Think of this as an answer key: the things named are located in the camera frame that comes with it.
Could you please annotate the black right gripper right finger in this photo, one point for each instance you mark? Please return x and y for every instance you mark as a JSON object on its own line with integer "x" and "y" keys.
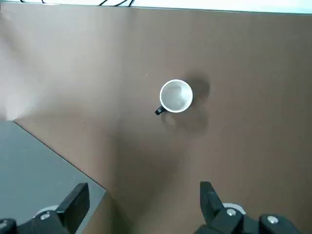
{"x": 212, "y": 204}

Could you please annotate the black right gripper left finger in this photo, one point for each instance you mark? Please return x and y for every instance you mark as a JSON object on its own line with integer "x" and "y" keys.
{"x": 70, "y": 207}

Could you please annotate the grey drawer cabinet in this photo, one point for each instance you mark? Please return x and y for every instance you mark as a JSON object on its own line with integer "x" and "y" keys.
{"x": 34, "y": 168}

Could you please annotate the white desk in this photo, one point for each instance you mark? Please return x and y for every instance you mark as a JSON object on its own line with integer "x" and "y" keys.
{"x": 219, "y": 5}

